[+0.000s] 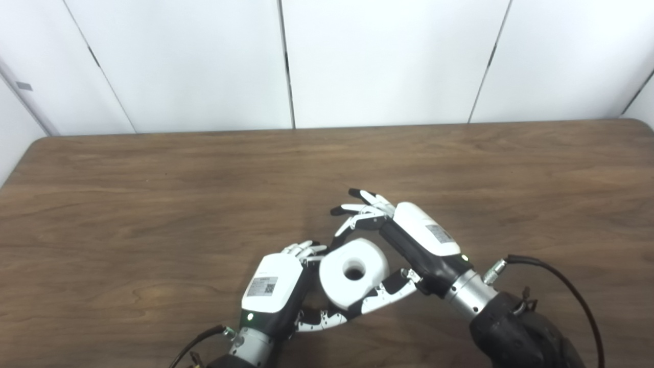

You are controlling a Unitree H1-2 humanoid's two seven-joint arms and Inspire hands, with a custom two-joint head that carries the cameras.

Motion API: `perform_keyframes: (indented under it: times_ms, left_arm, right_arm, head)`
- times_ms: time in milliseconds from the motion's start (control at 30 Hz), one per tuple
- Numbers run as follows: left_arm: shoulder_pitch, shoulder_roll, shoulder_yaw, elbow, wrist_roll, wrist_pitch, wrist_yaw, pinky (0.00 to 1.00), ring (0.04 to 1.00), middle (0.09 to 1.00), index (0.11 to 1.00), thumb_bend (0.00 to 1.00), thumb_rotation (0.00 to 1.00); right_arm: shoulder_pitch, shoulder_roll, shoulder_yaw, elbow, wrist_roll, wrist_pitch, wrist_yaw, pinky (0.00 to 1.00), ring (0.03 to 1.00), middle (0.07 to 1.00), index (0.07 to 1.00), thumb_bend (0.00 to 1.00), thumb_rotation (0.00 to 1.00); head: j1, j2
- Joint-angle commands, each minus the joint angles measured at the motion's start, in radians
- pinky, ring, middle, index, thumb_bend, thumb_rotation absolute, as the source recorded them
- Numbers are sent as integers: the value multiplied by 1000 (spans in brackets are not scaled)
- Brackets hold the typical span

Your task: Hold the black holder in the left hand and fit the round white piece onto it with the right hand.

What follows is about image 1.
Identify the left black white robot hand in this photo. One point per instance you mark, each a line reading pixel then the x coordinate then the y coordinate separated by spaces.
pixel 273 281

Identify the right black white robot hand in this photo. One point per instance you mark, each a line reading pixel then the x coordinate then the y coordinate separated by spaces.
pixel 424 235

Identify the round white piece with holes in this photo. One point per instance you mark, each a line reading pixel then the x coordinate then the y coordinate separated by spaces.
pixel 337 281

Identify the small gray wall tag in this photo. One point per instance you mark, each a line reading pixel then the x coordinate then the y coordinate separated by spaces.
pixel 24 86

